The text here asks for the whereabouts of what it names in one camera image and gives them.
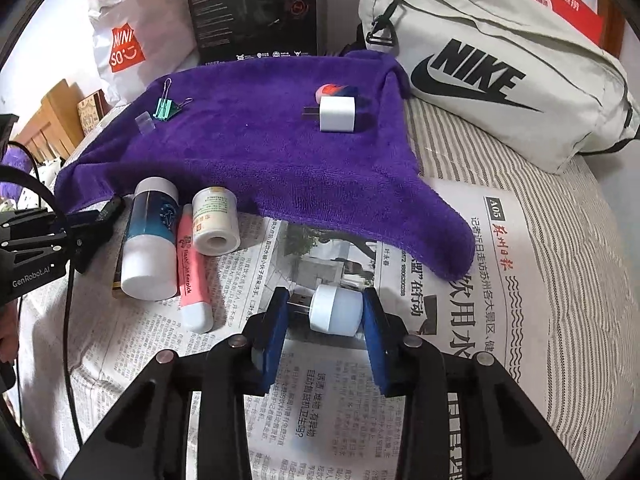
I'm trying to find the small round white plug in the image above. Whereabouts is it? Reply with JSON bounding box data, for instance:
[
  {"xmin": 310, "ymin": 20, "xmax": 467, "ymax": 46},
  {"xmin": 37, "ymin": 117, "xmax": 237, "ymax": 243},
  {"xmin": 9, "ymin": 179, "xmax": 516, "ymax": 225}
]
[{"xmin": 288, "ymin": 284, "xmax": 363, "ymax": 337}]

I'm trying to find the black gold Grand Reserve lighter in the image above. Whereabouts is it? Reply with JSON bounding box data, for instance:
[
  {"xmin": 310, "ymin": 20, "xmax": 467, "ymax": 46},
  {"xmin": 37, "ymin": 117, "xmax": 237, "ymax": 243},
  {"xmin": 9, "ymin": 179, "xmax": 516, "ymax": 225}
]
[{"xmin": 112, "ymin": 243, "xmax": 124, "ymax": 298}]

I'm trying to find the blue white bottle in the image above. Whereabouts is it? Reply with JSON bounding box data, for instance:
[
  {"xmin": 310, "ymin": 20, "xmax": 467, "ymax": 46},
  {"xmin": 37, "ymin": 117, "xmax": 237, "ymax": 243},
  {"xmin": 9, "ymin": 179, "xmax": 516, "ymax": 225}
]
[{"xmin": 120, "ymin": 177, "xmax": 180, "ymax": 301}]

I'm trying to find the pink tube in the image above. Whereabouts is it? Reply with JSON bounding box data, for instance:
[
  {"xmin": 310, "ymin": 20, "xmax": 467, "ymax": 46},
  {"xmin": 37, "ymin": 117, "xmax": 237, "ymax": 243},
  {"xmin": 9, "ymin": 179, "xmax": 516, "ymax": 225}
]
[{"xmin": 176, "ymin": 204, "xmax": 214, "ymax": 334}]

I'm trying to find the small white labelled bottle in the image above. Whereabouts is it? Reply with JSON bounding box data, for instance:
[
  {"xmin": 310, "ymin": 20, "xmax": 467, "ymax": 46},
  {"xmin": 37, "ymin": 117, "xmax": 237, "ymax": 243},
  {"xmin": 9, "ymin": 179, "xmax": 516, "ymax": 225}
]
[{"xmin": 192, "ymin": 186, "xmax": 241, "ymax": 257}]

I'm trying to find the clear plastic cap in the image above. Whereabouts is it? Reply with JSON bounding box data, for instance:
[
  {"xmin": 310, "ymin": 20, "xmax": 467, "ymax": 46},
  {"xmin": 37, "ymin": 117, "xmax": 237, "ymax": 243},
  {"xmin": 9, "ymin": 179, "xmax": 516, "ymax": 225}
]
[{"xmin": 136, "ymin": 112, "xmax": 155, "ymax": 134}]

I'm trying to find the teal binder clip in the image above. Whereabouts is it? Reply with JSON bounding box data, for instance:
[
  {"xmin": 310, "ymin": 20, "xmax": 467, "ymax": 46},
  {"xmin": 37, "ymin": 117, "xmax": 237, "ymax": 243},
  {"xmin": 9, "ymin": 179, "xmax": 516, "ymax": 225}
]
[{"xmin": 152, "ymin": 77, "xmax": 193, "ymax": 122}]

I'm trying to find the white square plug charger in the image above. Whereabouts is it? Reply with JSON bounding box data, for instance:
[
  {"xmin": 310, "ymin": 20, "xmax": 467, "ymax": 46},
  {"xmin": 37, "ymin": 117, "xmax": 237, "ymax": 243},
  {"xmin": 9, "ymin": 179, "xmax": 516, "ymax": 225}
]
[{"xmin": 302, "ymin": 96, "xmax": 356, "ymax": 133}]

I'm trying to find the pink blue vaseline tin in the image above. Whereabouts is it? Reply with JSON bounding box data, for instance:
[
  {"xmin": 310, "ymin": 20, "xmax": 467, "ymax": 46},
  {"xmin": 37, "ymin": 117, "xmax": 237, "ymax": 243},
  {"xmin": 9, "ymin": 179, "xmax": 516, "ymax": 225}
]
[{"xmin": 314, "ymin": 84, "xmax": 359, "ymax": 103}]

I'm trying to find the left hand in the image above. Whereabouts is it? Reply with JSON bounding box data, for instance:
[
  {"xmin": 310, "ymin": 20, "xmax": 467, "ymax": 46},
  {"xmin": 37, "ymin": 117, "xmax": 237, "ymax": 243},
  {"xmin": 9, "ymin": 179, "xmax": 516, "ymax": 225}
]
[{"xmin": 0, "ymin": 301, "xmax": 20, "ymax": 363}]

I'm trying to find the wooden side table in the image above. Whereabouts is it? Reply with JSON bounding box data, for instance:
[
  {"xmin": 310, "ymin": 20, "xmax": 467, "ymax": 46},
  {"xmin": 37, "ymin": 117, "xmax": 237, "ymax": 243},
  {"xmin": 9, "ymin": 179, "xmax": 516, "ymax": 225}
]
[{"xmin": 15, "ymin": 79, "xmax": 85, "ymax": 162}]

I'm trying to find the newspaper sheet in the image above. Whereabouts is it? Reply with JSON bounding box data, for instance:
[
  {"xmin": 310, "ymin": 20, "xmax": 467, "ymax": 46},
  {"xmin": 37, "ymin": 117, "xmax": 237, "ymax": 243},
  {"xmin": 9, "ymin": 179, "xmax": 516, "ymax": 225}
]
[{"xmin": 9, "ymin": 180, "xmax": 550, "ymax": 479}]

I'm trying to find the patterned notebook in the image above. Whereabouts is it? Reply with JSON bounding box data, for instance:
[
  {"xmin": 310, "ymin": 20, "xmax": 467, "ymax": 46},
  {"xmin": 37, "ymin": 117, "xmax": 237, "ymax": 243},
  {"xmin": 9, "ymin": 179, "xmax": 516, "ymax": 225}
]
[{"xmin": 76, "ymin": 89, "xmax": 111, "ymax": 136}]

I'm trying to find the purple towel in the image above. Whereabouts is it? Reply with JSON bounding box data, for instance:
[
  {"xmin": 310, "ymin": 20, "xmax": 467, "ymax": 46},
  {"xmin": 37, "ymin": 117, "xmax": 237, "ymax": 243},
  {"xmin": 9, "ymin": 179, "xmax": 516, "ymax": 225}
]
[{"xmin": 54, "ymin": 50, "xmax": 475, "ymax": 281}]

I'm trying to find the white Miniso plastic bag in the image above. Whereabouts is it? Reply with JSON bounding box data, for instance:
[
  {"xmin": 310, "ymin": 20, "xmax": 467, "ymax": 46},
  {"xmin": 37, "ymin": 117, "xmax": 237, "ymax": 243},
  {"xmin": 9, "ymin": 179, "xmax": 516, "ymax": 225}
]
[{"xmin": 88, "ymin": 0, "xmax": 195, "ymax": 105}]

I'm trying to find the striped mattress cover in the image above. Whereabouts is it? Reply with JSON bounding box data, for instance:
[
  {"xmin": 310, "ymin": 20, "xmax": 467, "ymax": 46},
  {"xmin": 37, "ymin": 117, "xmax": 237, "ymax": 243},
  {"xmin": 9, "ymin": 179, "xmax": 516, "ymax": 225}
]
[{"xmin": 14, "ymin": 58, "xmax": 640, "ymax": 480}]

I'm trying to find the black headset box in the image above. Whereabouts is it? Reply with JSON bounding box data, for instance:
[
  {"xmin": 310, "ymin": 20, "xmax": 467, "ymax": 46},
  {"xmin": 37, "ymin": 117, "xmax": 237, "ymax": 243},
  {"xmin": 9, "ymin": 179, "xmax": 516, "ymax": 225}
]
[{"xmin": 188, "ymin": 0, "xmax": 318, "ymax": 65}]

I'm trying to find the white Nike waist bag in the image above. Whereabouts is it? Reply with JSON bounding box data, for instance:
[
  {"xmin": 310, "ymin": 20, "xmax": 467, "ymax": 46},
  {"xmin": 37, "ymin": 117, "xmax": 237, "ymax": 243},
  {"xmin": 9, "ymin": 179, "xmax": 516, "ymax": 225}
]
[{"xmin": 359, "ymin": 0, "xmax": 639, "ymax": 174}]

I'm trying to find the black cable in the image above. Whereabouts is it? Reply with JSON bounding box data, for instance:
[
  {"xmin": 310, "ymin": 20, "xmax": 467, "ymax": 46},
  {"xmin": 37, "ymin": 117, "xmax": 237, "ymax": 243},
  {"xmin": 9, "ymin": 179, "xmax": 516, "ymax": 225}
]
[{"xmin": 0, "ymin": 140, "xmax": 87, "ymax": 451}]

